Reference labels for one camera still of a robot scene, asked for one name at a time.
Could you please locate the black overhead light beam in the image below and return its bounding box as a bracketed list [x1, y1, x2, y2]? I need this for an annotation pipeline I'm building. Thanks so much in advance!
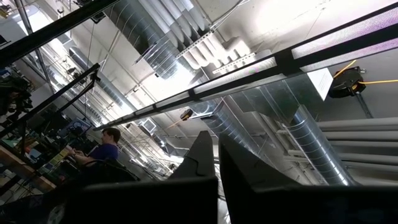
[93, 2, 398, 131]

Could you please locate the black office chair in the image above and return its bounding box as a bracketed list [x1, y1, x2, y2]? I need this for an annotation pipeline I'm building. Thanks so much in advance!
[74, 158, 139, 187]

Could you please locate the black ceiling cord reel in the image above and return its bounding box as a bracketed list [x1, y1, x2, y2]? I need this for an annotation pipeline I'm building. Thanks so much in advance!
[179, 108, 194, 122]
[328, 66, 367, 100]

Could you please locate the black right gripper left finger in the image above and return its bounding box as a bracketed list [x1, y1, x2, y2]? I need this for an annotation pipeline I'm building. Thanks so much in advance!
[67, 130, 218, 224]

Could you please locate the person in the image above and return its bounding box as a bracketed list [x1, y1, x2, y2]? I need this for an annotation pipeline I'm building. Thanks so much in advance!
[67, 126, 122, 167]

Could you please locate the silver spiral air duct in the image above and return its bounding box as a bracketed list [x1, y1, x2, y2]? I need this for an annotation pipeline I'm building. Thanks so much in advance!
[191, 99, 271, 162]
[285, 105, 357, 187]
[68, 46, 137, 113]

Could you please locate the grey rectangular air duct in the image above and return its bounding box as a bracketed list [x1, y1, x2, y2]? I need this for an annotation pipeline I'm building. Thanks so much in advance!
[231, 70, 333, 125]

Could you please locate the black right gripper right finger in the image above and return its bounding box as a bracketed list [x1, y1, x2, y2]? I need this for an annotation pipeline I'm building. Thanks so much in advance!
[218, 134, 398, 224]

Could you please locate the thin black pole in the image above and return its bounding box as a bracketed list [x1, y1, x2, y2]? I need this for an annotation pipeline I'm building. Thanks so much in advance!
[0, 63, 101, 138]

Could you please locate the black frame beam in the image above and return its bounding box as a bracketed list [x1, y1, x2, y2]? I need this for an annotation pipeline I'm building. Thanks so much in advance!
[0, 0, 121, 68]

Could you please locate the large silver round duct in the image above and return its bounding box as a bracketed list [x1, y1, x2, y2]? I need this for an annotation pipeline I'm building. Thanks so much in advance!
[104, 0, 195, 78]

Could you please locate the grey ceiling pipe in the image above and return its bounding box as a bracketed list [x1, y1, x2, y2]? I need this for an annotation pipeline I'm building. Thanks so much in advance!
[316, 116, 398, 132]
[323, 130, 398, 142]

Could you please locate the white ceiling vent unit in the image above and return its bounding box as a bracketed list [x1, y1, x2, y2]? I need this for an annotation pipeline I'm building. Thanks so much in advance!
[141, 118, 158, 134]

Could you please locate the wooden desk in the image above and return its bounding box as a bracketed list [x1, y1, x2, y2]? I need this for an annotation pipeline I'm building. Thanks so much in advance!
[0, 144, 57, 192]

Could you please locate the computer monitor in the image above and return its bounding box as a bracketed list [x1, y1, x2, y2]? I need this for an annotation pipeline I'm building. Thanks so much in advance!
[58, 117, 93, 138]

